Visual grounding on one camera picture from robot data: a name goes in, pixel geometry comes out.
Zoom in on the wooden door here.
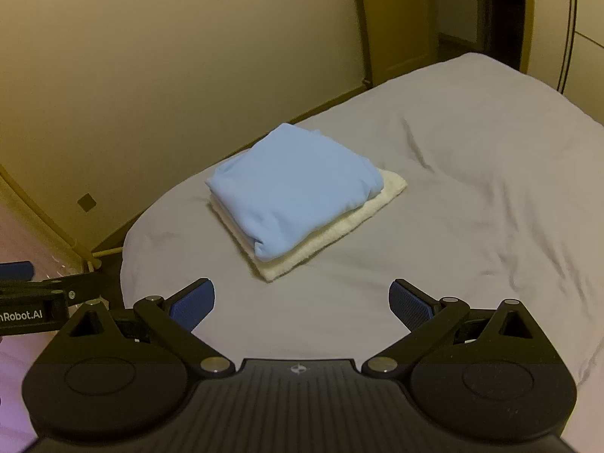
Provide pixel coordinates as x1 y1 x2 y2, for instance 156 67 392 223
354 0 439 88

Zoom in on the cream wardrobe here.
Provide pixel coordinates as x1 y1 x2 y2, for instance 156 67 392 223
524 0 604 128

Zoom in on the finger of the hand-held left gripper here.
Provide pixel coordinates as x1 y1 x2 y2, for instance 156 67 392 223
0 262 35 282
42 271 107 313

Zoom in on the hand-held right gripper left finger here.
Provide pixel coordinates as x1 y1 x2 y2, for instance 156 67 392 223
61 278 235 378

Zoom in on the light blue sweatshirt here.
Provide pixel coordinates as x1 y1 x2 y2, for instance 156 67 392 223
205 123 384 261

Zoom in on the folded cream towel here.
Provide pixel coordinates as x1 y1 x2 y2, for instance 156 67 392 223
208 167 407 283

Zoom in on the cream curved pole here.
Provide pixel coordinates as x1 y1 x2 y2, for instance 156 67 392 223
0 165 124 265

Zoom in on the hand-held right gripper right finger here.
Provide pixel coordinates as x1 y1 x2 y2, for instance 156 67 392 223
361 279 543 378

